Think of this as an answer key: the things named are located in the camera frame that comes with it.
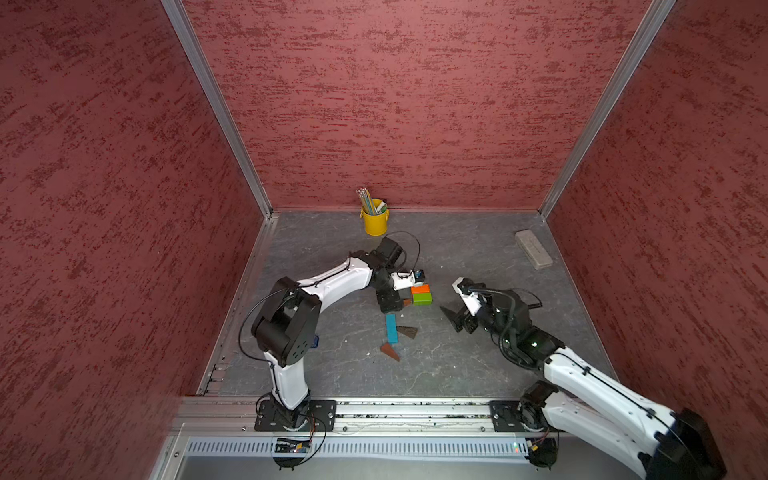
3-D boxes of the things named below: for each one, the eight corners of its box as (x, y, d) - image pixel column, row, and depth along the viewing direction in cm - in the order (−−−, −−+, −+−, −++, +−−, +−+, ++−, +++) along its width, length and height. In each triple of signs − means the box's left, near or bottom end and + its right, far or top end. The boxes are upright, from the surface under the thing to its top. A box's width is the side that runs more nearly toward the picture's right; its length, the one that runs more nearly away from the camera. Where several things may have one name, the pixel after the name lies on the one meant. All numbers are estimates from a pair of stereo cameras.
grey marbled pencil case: (535, 271, 106) (539, 264, 103) (511, 238, 116) (514, 232, 113) (549, 266, 107) (554, 260, 104) (525, 235, 117) (529, 229, 114)
